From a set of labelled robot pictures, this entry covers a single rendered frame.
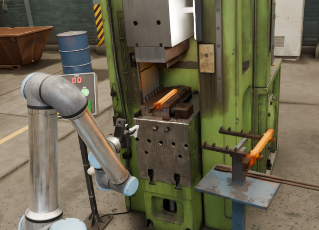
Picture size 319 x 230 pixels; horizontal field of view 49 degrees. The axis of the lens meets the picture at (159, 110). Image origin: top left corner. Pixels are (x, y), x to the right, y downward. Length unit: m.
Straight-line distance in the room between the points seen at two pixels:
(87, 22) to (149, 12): 7.73
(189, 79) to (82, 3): 7.39
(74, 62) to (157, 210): 4.68
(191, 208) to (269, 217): 0.70
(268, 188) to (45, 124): 1.20
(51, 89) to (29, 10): 9.71
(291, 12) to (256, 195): 5.66
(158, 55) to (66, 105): 0.94
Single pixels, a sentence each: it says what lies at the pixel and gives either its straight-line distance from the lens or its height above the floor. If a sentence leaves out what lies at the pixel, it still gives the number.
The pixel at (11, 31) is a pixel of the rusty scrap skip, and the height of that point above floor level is 0.76.
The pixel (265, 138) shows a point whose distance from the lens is 1.89.
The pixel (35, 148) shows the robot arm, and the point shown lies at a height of 1.17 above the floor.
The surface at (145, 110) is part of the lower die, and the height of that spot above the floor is 0.95.
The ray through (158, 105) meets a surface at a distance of 2.18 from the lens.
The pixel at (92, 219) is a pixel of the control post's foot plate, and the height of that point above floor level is 0.06.
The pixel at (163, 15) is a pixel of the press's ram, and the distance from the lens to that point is 2.04.
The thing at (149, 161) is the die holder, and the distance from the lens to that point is 2.34.
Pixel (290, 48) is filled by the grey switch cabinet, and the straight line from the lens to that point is 7.38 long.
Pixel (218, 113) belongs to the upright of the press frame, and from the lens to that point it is 2.23.
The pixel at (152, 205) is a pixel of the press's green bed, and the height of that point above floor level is 0.25.
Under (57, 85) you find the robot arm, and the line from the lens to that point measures 1.31.
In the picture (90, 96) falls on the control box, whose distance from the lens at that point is 2.30.
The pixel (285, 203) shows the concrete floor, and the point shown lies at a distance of 3.02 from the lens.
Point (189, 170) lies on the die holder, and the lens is 2.25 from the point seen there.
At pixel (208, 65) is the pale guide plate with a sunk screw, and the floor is 1.23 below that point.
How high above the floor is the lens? 1.75
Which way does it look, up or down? 21 degrees down
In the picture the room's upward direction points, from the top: 5 degrees counter-clockwise
